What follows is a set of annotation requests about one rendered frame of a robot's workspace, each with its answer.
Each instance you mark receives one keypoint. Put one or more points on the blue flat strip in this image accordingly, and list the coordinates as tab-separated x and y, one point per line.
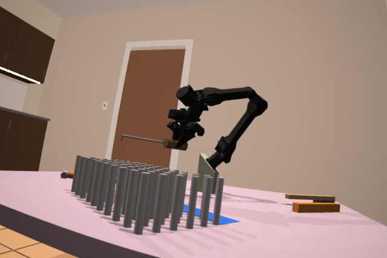
223	220

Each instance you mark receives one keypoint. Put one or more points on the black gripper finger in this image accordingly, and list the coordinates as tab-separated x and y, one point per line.
176	134
185	136

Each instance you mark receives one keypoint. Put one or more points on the hammer with orange handle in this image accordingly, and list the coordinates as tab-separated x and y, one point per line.
67	174

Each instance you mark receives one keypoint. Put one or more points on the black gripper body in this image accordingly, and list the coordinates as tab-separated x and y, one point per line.
190	125

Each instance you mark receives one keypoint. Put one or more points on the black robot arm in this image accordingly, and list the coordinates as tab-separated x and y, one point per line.
198	101

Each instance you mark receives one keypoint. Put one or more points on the brown rectangular block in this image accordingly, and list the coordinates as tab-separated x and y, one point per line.
303	207

